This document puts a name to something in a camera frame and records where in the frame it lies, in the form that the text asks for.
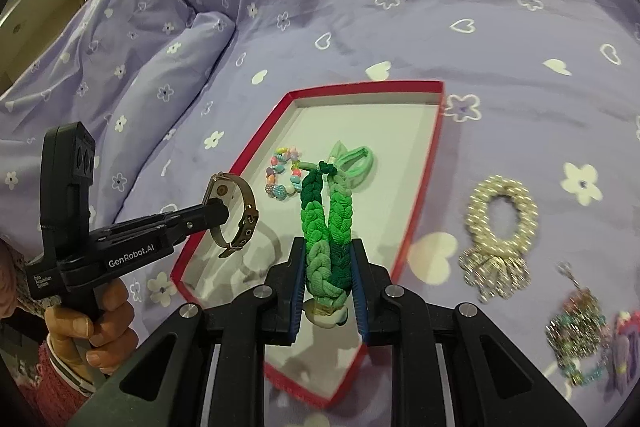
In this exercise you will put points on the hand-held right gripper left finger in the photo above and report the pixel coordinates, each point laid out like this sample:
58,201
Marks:
298,287

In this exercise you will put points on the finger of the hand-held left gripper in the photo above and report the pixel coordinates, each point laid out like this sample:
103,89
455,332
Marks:
207,219
155,215

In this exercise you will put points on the person's left hand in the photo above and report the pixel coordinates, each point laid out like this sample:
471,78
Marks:
110,322

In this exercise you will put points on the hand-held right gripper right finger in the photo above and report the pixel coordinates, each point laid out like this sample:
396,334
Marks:
357,292

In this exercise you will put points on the red cardboard box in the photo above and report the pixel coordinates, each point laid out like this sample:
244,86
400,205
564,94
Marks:
380,132

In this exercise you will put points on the purple flower print blanket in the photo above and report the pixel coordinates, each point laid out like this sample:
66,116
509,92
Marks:
400,7

